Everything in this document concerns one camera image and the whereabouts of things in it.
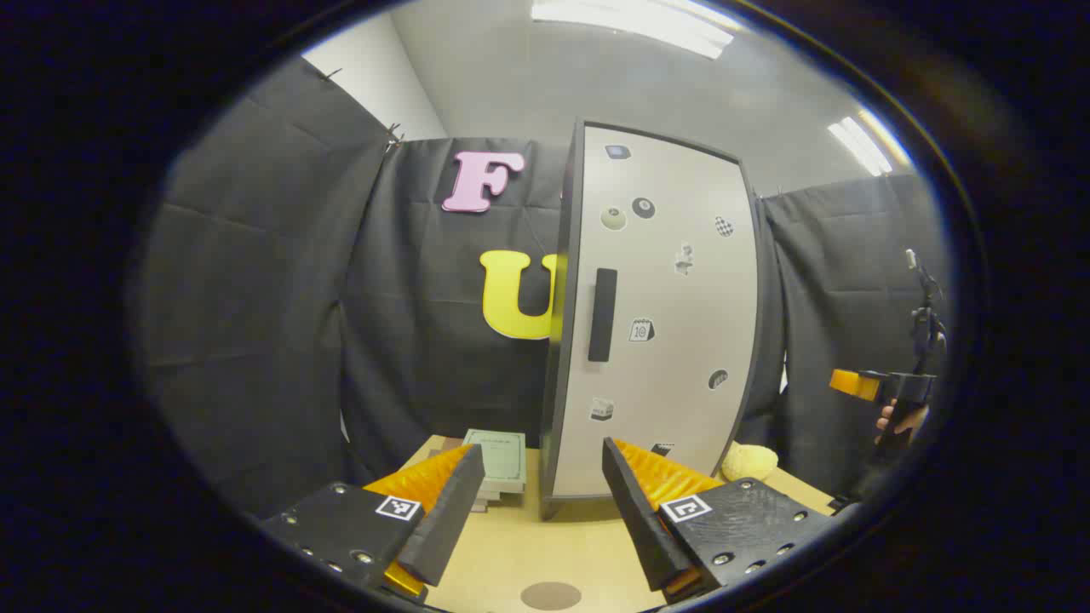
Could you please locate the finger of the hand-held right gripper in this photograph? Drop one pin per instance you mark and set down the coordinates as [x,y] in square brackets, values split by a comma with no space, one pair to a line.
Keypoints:
[856,384]

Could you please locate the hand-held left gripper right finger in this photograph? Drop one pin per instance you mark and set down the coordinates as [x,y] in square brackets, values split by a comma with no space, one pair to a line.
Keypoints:
[634,519]

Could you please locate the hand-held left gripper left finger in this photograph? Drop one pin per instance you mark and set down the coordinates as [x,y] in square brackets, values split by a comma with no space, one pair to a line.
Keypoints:
[451,519]

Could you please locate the round brown coaster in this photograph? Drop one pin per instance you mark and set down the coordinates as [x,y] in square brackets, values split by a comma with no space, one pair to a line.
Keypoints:
[551,596]

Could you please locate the white cabinet door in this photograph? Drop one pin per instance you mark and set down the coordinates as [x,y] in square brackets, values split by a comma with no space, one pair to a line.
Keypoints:
[673,409]

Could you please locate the dark grey cabinet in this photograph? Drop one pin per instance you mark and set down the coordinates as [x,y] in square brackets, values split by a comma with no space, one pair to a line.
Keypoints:
[551,426]

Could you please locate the grey book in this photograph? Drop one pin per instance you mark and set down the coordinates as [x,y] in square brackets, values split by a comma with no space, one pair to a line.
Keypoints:
[481,506]

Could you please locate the brown book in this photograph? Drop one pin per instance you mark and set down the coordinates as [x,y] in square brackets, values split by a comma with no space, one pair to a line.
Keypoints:
[504,497]

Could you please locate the green book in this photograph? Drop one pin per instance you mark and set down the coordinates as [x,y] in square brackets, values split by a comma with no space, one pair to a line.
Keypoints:
[498,460]

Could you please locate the yellow plush toy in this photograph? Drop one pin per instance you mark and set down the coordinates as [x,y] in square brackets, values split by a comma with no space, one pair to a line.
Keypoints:
[749,464]

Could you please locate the black backdrop cloth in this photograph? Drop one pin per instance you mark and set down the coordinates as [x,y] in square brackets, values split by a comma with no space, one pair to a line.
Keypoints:
[255,298]

